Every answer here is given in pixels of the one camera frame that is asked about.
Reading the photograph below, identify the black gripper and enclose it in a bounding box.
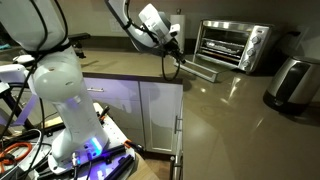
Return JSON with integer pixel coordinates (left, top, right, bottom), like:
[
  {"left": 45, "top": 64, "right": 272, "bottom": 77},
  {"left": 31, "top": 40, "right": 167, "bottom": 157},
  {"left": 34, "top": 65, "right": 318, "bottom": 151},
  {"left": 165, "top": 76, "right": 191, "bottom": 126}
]
[{"left": 165, "top": 39, "right": 185, "bottom": 64}]

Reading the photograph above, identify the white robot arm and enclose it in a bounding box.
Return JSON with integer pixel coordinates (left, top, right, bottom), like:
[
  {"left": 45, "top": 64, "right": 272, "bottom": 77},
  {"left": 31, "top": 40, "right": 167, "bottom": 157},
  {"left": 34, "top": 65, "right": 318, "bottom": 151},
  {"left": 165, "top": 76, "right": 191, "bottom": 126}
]
[{"left": 0, "top": 0, "right": 182, "bottom": 169}]

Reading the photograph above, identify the white paper towel roll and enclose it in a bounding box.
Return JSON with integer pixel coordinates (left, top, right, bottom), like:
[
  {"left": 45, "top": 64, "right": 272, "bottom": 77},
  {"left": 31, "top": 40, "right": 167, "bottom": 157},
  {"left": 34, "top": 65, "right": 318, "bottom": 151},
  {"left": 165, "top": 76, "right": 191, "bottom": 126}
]
[{"left": 169, "top": 8, "right": 187, "bottom": 54}]

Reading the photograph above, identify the white lower cabinet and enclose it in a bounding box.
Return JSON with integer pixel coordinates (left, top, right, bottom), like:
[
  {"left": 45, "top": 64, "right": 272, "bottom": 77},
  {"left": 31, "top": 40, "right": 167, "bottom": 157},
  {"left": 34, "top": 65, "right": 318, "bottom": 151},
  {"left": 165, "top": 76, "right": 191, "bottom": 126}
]
[{"left": 84, "top": 72, "right": 183, "bottom": 155}]

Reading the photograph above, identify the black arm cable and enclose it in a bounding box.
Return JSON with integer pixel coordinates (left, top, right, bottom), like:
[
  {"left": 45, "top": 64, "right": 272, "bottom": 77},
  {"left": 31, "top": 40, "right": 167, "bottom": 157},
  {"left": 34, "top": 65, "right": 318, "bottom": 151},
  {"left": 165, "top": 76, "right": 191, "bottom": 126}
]
[{"left": 161, "top": 53, "right": 181, "bottom": 83}]

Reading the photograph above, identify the white wall outlet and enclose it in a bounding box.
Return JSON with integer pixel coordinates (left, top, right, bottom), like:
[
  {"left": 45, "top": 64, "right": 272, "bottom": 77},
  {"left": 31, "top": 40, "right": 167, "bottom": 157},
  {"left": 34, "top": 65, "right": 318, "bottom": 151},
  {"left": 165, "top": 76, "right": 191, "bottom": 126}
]
[{"left": 109, "top": 19, "right": 122, "bottom": 33}]

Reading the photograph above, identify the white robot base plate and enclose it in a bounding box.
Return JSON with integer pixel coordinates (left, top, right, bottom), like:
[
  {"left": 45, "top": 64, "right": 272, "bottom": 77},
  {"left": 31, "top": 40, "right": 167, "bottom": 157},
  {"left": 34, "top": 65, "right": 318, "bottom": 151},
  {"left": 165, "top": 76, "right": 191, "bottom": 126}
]
[{"left": 19, "top": 103, "right": 136, "bottom": 180}]

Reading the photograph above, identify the orange cable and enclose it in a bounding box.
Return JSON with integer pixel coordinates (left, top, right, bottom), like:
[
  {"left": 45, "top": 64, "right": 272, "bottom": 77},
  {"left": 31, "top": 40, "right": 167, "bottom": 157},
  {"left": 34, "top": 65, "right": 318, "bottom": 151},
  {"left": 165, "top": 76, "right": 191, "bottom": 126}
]
[{"left": 0, "top": 142, "right": 34, "bottom": 174}]

